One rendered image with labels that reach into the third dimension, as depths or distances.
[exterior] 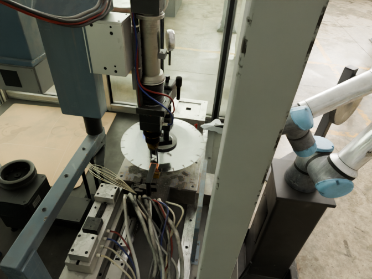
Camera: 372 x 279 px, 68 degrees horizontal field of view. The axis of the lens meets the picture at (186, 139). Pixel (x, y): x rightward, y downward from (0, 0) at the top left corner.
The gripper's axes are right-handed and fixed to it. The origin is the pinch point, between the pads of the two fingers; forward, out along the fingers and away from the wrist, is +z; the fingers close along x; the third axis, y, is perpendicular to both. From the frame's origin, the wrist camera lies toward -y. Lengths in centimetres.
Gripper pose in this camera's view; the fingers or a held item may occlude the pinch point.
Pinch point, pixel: (208, 144)
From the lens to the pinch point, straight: 101.0
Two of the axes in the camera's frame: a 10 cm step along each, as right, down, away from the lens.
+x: -4.8, -7.9, -3.9
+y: 3.5, -5.8, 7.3
